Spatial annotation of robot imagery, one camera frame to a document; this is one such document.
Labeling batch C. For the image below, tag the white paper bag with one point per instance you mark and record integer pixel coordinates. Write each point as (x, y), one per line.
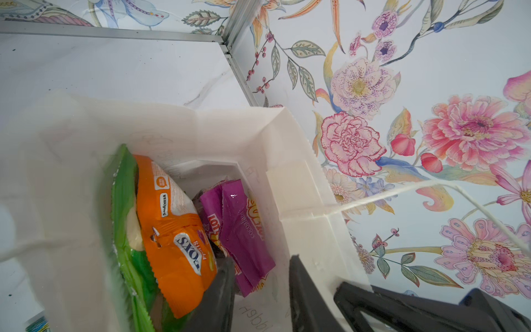
(59, 158)

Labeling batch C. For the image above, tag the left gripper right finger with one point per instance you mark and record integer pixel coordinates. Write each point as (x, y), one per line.
(308, 310)

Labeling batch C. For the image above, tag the orange Fox's candy bag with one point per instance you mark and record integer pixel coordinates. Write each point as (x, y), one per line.
(176, 244)

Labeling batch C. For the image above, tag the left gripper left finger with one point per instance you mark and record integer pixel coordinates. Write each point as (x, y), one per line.
(215, 311)

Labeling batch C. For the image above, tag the purple snack pack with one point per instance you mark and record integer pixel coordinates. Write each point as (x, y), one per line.
(233, 224)

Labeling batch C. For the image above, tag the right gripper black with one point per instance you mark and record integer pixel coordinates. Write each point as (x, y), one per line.
(385, 310)

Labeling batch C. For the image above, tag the green Lays chips bag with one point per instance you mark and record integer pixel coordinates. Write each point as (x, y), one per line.
(135, 290)

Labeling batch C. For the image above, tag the right aluminium frame post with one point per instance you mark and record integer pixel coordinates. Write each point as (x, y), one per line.
(123, 20)

